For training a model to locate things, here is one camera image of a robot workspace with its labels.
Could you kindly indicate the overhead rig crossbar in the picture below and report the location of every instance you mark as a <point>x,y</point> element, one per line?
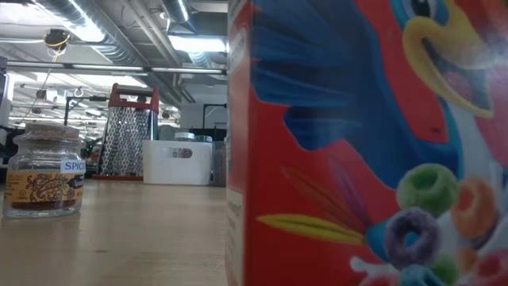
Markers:
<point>119,67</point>

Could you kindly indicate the brown plastic tray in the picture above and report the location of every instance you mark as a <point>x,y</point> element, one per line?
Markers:
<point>219,167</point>

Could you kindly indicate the small glass spice jar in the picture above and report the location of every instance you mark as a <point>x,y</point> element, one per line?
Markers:
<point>43,190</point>

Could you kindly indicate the white plastic bin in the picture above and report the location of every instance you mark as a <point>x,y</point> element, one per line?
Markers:
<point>174,171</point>

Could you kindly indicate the black round ceiling fixture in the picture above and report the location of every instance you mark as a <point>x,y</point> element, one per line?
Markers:
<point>56,38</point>

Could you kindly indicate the red Froot Loops box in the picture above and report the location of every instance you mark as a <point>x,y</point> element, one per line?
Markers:
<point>317,178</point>

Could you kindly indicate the green-lid spice jar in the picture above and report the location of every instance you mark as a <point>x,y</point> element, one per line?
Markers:
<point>203,138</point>

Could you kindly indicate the white-lid seasoning jar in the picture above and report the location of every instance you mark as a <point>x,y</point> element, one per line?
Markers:
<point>184,136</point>

